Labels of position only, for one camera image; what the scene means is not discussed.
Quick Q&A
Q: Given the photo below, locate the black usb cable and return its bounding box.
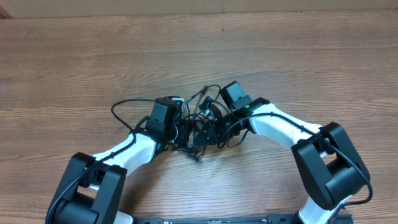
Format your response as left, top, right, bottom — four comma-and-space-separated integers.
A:
174, 84, 233, 163

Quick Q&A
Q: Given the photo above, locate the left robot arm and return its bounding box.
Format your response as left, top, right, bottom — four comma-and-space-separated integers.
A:
45, 96, 186, 223

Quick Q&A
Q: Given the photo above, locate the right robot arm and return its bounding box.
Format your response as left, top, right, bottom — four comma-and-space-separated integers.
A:
193, 81, 373, 223

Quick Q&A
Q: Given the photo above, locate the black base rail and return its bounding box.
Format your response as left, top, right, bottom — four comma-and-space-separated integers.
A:
133, 214, 302, 224

